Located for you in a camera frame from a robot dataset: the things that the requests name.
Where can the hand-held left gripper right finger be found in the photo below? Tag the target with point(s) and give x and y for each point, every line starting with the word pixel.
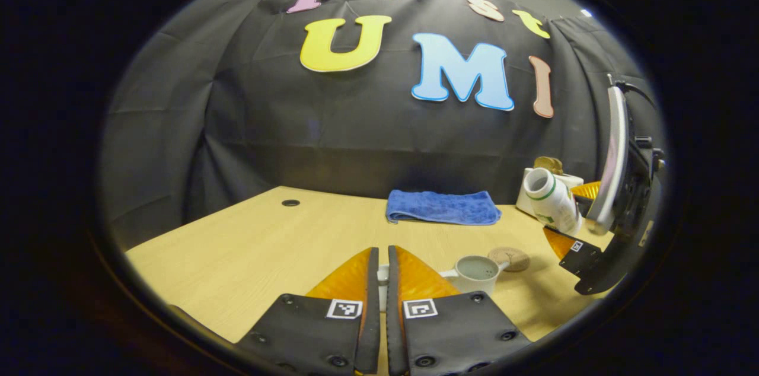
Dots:
pixel 393 316

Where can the blue folded towel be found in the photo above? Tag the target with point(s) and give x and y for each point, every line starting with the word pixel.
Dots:
pixel 442 208

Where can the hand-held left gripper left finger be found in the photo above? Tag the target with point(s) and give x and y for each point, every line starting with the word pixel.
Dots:
pixel 372 316

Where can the white green water bottle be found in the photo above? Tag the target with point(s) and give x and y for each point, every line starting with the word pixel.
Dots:
pixel 551 198

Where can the white ceramic teacup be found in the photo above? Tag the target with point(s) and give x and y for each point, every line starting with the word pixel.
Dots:
pixel 474 275

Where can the round brown coaster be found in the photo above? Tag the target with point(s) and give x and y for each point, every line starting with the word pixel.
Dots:
pixel 510 258

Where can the brown bread slice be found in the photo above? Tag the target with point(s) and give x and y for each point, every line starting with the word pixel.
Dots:
pixel 558 165
pixel 542 163

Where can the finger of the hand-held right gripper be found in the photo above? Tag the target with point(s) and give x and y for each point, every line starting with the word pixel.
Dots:
pixel 587 190
pixel 584 257

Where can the white toaster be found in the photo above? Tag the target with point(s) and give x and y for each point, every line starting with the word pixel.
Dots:
pixel 520 201

